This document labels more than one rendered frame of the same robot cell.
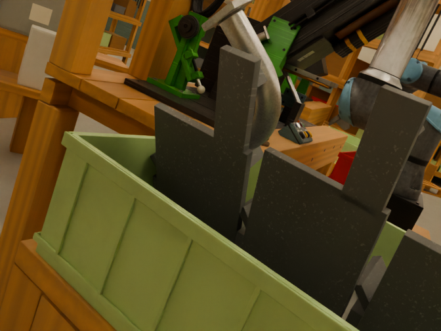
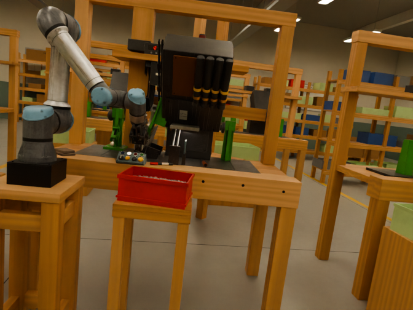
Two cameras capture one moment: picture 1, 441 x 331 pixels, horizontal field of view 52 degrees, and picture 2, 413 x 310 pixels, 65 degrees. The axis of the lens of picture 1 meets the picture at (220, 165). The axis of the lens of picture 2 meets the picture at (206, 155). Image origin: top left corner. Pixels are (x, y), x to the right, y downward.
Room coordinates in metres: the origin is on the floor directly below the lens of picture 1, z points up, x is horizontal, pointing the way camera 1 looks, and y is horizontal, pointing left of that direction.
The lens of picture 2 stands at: (1.29, -1.97, 1.26)
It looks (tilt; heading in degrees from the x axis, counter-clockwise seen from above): 9 degrees down; 67
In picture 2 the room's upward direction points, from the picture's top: 7 degrees clockwise
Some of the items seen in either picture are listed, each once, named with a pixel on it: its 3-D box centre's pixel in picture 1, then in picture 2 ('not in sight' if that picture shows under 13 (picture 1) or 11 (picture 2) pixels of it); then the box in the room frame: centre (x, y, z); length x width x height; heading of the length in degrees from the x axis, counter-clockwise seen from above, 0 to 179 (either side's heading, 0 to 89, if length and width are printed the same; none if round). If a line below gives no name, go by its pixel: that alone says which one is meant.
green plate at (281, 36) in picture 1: (276, 47); (161, 114); (1.79, -0.03, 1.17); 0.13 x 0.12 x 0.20; 160
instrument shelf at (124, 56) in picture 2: not in sight; (182, 63); (1.97, 0.25, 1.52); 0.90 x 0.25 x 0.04; 160
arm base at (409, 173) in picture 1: (398, 168); (37, 148); (1.16, -0.43, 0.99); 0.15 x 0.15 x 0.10
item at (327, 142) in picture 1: (295, 152); (165, 179); (1.78, -0.26, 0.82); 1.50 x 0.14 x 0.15; 160
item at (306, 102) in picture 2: not in sight; (297, 119); (7.35, 5.84, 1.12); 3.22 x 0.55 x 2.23; 165
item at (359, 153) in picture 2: not in sight; (356, 149); (9.97, 5.96, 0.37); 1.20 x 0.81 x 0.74; 167
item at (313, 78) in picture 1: (290, 68); (185, 127); (1.92, -0.12, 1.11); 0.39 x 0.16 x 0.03; 70
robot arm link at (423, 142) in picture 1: (416, 125); (39, 121); (1.16, -0.42, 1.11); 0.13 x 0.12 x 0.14; 63
